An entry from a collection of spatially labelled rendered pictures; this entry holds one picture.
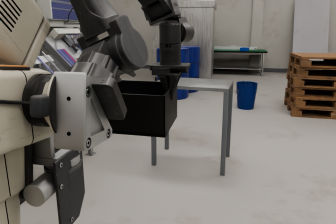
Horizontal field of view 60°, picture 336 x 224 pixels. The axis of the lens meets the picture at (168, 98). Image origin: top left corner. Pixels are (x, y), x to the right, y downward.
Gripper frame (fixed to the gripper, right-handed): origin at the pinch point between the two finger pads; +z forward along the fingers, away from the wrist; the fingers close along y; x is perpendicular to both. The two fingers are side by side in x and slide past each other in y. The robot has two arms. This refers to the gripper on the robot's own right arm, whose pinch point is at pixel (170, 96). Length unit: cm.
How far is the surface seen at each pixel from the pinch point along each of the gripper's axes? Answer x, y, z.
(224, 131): -166, -13, 71
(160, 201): -114, 32, 112
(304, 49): -809, -218, 55
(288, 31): -857, -180, 7
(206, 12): -620, 41, -44
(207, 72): -617, 35, 94
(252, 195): -137, -38, 113
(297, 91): -376, -116, 80
